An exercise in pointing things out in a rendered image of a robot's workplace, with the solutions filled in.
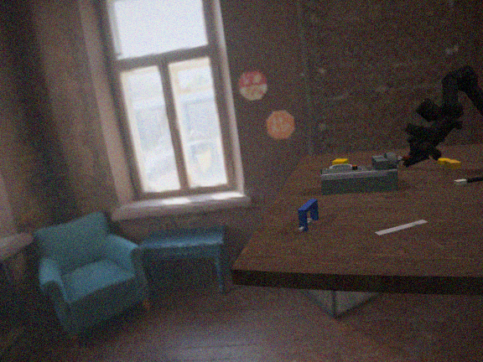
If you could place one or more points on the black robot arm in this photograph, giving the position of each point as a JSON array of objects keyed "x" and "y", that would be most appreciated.
[{"x": 463, "y": 79}]

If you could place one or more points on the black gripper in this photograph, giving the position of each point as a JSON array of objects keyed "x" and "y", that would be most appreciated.
[{"x": 420, "y": 151}]

